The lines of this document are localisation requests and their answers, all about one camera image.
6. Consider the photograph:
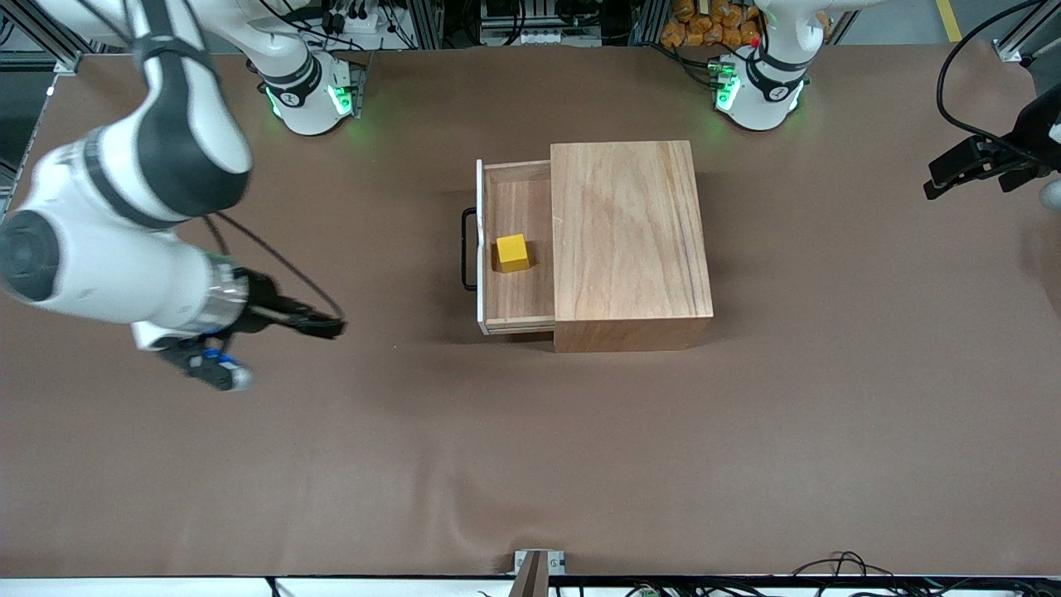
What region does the black cable bundle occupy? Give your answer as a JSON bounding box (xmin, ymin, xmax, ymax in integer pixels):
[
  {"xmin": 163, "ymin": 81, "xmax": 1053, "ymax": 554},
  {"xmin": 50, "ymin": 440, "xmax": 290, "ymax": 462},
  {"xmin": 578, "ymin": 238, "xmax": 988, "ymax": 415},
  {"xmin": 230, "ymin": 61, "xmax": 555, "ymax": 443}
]
[{"xmin": 792, "ymin": 550, "xmax": 942, "ymax": 597}]

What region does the aluminium frame post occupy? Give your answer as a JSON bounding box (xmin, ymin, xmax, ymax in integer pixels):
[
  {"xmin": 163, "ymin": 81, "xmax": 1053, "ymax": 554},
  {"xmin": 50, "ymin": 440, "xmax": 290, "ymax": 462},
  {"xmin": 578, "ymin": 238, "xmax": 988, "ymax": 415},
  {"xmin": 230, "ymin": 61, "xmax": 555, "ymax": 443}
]
[{"xmin": 405, "ymin": 0, "xmax": 446, "ymax": 51}]

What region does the black metal drawer handle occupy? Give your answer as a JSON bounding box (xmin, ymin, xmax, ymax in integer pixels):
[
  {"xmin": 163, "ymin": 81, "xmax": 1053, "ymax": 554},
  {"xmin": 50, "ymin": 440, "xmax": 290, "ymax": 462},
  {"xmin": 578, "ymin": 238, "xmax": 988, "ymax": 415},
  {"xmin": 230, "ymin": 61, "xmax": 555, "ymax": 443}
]
[{"xmin": 460, "ymin": 206, "xmax": 481, "ymax": 293}]

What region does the yellow wooden block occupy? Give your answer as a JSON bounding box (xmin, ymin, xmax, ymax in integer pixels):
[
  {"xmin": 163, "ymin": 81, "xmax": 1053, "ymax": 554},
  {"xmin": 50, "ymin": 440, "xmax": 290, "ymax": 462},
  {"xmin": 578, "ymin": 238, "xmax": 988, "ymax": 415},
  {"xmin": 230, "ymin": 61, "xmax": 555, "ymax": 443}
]
[{"xmin": 495, "ymin": 233, "xmax": 532, "ymax": 274}]

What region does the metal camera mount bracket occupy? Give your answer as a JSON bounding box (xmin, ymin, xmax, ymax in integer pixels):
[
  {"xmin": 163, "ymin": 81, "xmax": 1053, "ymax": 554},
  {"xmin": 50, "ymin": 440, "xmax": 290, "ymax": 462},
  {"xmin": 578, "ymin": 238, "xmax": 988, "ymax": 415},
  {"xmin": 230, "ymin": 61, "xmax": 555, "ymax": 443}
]
[{"xmin": 512, "ymin": 549, "xmax": 566, "ymax": 597}]

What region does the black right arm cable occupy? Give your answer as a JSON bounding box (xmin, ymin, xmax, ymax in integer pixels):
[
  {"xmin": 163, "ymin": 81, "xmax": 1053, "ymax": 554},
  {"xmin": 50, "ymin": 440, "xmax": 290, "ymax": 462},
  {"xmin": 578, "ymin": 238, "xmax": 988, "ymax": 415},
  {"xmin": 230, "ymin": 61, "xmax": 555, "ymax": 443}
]
[{"xmin": 201, "ymin": 211, "xmax": 346, "ymax": 323}]

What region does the power strip with black plugs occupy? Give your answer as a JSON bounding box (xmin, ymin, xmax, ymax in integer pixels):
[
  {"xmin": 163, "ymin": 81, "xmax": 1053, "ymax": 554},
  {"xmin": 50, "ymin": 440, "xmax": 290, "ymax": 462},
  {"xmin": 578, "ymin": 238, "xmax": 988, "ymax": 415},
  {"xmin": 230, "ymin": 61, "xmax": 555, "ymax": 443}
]
[{"xmin": 320, "ymin": 0, "xmax": 397, "ymax": 39}]

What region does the aluminium frame profile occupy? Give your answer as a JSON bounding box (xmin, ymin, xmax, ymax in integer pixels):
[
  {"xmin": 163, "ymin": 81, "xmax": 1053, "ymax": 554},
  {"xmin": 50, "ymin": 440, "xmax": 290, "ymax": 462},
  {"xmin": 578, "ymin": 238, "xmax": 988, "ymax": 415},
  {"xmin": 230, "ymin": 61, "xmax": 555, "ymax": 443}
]
[
  {"xmin": 0, "ymin": 0, "xmax": 85, "ymax": 75},
  {"xmin": 991, "ymin": 0, "xmax": 1061, "ymax": 64}
]

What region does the wooden cabinet box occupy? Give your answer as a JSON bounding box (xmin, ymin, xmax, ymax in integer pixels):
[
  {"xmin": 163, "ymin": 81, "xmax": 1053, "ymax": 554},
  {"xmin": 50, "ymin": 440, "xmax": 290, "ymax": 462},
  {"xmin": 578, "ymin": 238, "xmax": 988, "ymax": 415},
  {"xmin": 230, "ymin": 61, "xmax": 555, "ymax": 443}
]
[{"xmin": 550, "ymin": 140, "xmax": 715, "ymax": 353}]

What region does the bag of orange items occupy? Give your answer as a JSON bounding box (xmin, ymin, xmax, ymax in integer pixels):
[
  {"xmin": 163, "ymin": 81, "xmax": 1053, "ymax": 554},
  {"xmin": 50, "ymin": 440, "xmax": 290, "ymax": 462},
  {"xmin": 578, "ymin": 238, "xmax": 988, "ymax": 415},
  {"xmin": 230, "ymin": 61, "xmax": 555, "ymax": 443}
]
[{"xmin": 660, "ymin": 0, "xmax": 764, "ymax": 49}]

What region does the brown table cover sheet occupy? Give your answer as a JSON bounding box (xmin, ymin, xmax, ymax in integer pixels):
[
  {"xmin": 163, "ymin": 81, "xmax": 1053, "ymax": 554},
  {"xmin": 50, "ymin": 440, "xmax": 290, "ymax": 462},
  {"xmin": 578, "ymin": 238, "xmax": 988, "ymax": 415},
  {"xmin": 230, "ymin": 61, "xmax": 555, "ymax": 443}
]
[{"xmin": 0, "ymin": 41, "xmax": 1061, "ymax": 580}]

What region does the white socket strip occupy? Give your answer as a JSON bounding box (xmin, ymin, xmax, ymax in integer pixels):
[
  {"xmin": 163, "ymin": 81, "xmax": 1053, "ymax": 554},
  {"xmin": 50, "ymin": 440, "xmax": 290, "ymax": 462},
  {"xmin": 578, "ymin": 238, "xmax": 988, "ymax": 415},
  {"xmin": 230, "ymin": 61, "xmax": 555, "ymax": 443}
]
[{"xmin": 496, "ymin": 27, "xmax": 583, "ymax": 48}]

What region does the wooden drawer with white front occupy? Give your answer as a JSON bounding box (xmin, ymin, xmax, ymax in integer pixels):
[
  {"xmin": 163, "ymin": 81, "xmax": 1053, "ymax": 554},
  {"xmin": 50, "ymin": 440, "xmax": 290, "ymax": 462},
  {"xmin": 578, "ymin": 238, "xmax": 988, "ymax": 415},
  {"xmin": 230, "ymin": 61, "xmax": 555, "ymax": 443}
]
[{"xmin": 475, "ymin": 158, "xmax": 558, "ymax": 337}]

